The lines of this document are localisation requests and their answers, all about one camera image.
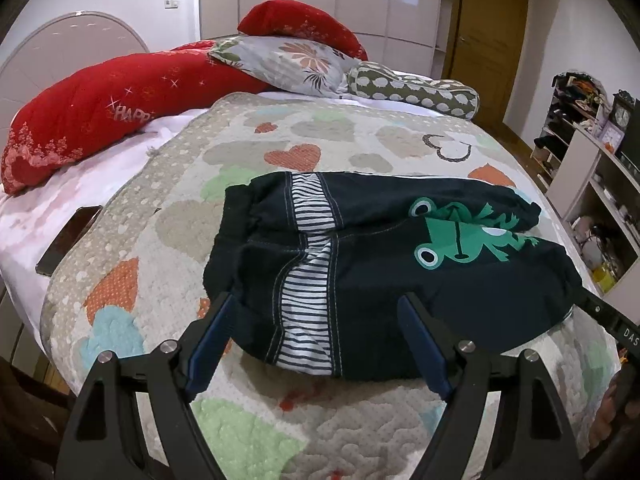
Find navy striped frog pants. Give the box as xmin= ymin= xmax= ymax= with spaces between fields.
xmin=203 ymin=171 xmax=582 ymax=382

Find white storage shelf unit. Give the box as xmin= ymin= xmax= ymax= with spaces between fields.
xmin=530 ymin=70 xmax=639 ymax=294

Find dark green desk clock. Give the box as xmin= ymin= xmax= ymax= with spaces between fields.
xmin=608 ymin=89 xmax=636 ymax=133

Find dark smartphone on bed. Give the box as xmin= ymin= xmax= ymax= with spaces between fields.
xmin=35 ymin=206 xmax=102 ymax=278

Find white bed sheet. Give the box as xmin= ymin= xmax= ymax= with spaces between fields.
xmin=1 ymin=108 xmax=206 ymax=346

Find long red pillow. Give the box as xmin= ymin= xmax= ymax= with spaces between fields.
xmin=1 ymin=40 xmax=269 ymax=195

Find brown wooden door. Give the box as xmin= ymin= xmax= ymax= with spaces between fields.
xmin=444 ymin=0 xmax=528 ymax=132

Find olive cloud pattern bolster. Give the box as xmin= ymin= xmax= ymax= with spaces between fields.
xmin=346 ymin=61 xmax=480 ymax=120

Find rounded grey headboard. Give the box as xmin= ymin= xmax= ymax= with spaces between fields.
xmin=0 ymin=11 xmax=149 ymax=142

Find floral grey pillow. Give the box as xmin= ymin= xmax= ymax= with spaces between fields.
xmin=208 ymin=35 xmax=360 ymax=99

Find red pillow at back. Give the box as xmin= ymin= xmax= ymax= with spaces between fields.
xmin=238 ymin=0 xmax=368 ymax=61

